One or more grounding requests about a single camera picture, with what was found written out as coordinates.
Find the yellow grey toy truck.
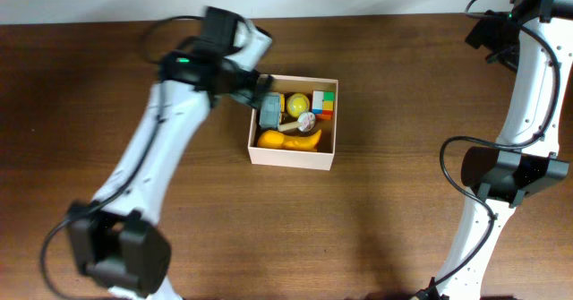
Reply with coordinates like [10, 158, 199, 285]
[259, 92, 285, 129]

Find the white wooden paddle toy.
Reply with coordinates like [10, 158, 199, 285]
[278, 112, 316, 133]

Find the yellow grey ball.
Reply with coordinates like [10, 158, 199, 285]
[286, 93, 310, 118]

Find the colourful puzzle cube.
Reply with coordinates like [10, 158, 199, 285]
[312, 90, 336, 120]

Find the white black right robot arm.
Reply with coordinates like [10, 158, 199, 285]
[415, 0, 572, 299]

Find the orange rubber fish toy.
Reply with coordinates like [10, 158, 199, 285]
[257, 130, 322, 152]

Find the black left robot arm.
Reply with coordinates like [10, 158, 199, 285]
[64, 50, 273, 299]

